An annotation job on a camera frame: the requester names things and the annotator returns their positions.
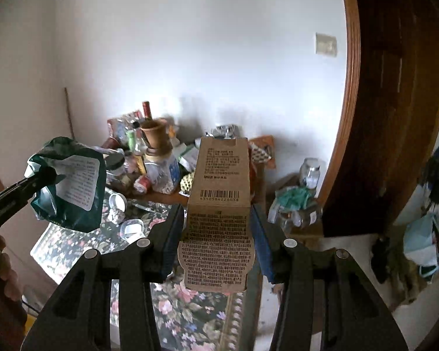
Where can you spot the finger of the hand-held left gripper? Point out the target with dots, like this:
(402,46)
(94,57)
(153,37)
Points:
(29,184)
(11,208)

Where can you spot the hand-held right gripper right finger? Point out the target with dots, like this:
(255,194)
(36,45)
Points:
(263,248)

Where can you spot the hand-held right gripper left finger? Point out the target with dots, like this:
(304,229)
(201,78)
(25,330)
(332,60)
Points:
(168,248)

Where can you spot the dark green foil packet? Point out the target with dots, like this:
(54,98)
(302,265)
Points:
(58,150)

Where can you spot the plain white plastic cup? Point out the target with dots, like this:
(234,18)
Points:
(117,201)

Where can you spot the brown cardboard carton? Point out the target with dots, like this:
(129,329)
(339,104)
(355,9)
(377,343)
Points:
(219,190)

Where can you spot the person's left hand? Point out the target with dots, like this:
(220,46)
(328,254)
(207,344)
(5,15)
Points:
(7,270)

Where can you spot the small wooden side table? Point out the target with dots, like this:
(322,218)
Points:
(307,229)

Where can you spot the dark glass jar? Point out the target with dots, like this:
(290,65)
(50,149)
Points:
(303,216)

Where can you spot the green cloth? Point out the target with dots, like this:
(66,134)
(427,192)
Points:
(292,197)

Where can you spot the yellow bumpy fruit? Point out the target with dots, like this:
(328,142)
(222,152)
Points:
(188,182)

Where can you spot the red white can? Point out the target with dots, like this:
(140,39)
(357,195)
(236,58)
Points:
(142,184)

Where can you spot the floral tablecloth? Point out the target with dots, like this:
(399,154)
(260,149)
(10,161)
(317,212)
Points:
(190,314)

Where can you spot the large clear plastic jar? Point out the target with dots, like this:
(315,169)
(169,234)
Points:
(161,172)

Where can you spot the dark lid plastic jar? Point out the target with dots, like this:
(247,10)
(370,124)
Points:
(115,161)

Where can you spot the clear glass jar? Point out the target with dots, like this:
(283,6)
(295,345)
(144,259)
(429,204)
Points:
(309,172)

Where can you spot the yellow label bottle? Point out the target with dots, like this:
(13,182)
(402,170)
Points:
(141,162)

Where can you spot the clear plastic container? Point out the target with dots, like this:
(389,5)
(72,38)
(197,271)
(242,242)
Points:
(188,157)

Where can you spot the orange paper packet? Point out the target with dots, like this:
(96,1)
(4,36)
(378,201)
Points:
(263,150)

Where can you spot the red snack bag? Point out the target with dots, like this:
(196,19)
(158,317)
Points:
(120,124)

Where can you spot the green cap bottle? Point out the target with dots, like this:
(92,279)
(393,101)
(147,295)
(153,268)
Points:
(131,140)

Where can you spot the brown ceramic vase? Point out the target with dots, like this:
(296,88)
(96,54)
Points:
(155,133)

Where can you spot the dark blue shoe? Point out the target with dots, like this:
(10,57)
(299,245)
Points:
(380,259)

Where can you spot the silver metal object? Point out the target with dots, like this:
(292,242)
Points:
(225,130)

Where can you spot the dark wine bottle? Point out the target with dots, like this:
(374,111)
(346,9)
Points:
(147,111)

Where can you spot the light blue paper bag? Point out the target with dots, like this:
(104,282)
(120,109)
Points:
(420,237)

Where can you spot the dark wooden door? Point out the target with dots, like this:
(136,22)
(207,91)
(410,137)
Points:
(387,117)

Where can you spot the white light switch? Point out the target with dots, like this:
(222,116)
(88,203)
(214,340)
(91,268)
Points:
(326,44)

